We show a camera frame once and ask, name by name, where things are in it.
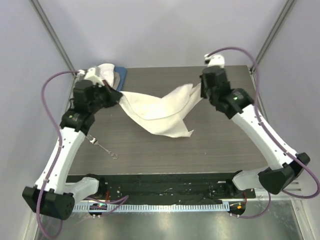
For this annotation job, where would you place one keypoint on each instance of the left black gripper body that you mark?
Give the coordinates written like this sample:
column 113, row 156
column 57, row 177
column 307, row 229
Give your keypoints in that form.
column 98, row 103

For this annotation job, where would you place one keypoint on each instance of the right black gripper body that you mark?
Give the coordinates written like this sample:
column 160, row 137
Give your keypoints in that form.
column 204, row 92

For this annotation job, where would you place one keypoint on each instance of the ornate silver fork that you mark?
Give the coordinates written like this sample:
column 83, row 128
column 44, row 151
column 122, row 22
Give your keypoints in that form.
column 94, row 141

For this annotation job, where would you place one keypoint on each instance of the white cloth napkin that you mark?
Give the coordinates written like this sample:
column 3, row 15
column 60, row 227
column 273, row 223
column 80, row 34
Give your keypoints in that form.
column 162, row 116

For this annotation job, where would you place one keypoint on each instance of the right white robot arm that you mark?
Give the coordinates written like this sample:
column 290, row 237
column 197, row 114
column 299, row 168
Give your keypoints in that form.
column 283, row 162

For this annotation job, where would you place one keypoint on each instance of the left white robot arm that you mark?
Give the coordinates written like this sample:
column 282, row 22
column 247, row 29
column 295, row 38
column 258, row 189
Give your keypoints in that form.
column 50, row 196

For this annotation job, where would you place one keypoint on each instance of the white folded cloth on pile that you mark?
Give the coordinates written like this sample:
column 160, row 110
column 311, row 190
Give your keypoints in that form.
column 106, row 72

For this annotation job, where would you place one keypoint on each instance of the blue checkered cloth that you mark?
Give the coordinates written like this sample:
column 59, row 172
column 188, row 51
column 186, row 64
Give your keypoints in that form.
column 122, row 71

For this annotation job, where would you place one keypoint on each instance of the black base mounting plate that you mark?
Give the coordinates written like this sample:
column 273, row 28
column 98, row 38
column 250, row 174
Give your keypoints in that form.
column 172, row 188

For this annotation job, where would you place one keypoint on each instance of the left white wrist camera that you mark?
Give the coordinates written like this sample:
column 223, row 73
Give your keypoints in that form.
column 92, row 74

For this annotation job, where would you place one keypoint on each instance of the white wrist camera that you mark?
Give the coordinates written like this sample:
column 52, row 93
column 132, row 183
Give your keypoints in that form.
column 214, row 60
column 92, row 74

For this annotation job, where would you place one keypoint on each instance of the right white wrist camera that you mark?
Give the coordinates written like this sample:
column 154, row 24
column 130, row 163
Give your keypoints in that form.
column 214, row 60

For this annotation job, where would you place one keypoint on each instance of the left aluminium frame post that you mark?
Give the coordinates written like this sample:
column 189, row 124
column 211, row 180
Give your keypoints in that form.
column 51, row 33

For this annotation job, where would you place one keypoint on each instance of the aluminium frame post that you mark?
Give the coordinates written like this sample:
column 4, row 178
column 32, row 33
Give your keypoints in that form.
column 275, row 29
column 51, row 33

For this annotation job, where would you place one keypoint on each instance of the right aluminium frame post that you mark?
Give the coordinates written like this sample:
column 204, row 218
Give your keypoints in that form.
column 275, row 29

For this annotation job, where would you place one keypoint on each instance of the white slotted cable duct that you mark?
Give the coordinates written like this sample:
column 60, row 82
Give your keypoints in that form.
column 129, row 208

